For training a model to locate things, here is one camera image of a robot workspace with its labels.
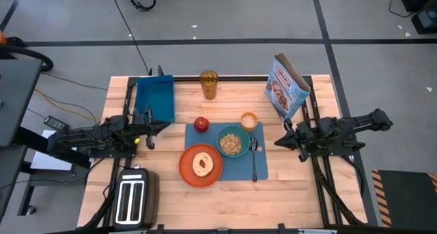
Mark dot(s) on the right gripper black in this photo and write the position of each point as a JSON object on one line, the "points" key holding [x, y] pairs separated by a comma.
{"points": [[307, 135]]}

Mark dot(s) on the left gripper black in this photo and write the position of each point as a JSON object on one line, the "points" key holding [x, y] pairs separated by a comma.
{"points": [[147, 128]]}

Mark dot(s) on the dark metal spoon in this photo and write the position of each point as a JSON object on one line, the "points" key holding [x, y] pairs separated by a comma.
{"points": [[253, 143]]}

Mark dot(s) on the red apple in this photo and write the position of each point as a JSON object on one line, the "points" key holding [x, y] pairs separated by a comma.
{"points": [[201, 125]]}

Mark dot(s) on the small amber cup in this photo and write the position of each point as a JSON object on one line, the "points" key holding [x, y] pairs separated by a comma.
{"points": [[249, 122]]}

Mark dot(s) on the blue cinnamon cereal box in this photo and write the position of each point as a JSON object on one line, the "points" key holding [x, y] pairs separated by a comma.
{"points": [[285, 87]]}

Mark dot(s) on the orange plate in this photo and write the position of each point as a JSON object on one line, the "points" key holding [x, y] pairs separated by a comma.
{"points": [[186, 176]]}

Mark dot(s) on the teal bowl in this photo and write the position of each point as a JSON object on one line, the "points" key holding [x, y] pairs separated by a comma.
{"points": [[233, 130]]}

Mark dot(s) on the toasted bagel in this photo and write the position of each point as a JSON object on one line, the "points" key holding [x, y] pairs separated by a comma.
{"points": [[198, 169]]}

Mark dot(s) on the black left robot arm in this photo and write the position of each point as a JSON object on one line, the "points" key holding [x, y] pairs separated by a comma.
{"points": [[85, 136]]}

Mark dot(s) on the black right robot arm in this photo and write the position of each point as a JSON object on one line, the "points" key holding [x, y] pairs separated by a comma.
{"points": [[358, 123]]}

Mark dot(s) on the blue plastic bin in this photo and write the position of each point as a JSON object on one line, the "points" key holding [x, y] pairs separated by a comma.
{"points": [[157, 94]]}

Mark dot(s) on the blue placemat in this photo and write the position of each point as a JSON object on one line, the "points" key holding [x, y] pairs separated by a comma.
{"points": [[239, 169]]}

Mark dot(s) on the brown cereal pieces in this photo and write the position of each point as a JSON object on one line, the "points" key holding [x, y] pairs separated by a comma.
{"points": [[230, 144]]}

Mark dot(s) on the black and silver toaster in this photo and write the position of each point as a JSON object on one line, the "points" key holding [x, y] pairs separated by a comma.
{"points": [[150, 200]]}

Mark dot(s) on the black power adapter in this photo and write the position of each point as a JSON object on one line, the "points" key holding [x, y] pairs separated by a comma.
{"points": [[56, 122]]}

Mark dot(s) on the white board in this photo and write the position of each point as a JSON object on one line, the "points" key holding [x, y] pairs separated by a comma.
{"points": [[48, 162]]}

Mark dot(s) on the black hazard-striped mat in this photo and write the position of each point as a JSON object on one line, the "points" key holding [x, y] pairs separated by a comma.
{"points": [[406, 196]]}

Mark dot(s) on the black side desk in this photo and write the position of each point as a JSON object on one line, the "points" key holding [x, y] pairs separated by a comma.
{"points": [[17, 101]]}

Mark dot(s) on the small orange object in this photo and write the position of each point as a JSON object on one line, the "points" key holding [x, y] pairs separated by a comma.
{"points": [[2, 39]]}

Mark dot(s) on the black floor monitor box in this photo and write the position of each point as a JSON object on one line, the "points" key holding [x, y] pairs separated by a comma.
{"points": [[425, 22]]}

